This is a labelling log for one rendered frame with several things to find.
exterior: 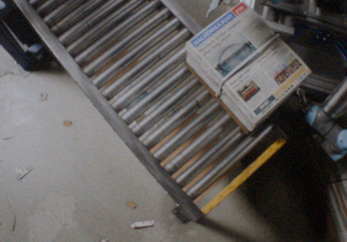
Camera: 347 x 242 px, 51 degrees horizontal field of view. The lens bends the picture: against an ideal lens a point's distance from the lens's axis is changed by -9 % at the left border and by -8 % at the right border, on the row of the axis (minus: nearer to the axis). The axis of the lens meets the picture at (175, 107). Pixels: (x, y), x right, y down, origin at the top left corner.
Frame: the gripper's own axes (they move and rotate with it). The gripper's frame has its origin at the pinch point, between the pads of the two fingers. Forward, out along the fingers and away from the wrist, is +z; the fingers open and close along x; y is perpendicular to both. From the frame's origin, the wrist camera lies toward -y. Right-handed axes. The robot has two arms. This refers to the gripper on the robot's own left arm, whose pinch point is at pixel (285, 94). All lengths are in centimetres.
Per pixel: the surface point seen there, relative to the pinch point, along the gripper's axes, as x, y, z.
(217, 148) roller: 37.0, 1.7, 1.8
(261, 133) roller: 19.9, 1.7, -5.2
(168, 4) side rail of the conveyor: 11, 2, 62
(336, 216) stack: 1, -53, -70
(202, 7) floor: -35, -78, 80
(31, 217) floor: 135, -78, 44
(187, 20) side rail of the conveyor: 10, 2, 51
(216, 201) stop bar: 51, 4, -13
